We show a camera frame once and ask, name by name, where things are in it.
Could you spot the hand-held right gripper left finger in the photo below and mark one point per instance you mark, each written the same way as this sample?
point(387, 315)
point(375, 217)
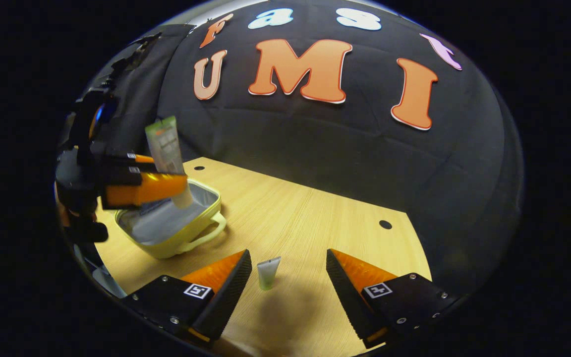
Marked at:
point(228, 297)

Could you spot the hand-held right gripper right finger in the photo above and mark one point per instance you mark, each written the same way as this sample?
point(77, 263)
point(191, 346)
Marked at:
point(347, 302)

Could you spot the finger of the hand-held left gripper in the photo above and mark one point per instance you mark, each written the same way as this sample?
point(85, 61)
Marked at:
point(151, 188)
point(127, 158)

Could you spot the large green white tube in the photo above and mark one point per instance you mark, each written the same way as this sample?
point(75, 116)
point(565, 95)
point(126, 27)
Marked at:
point(164, 144)

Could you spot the pale yellow small suitcase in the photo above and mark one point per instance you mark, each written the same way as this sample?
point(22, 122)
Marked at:
point(166, 228)

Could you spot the small green tube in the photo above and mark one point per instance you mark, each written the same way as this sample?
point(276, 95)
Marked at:
point(268, 275)

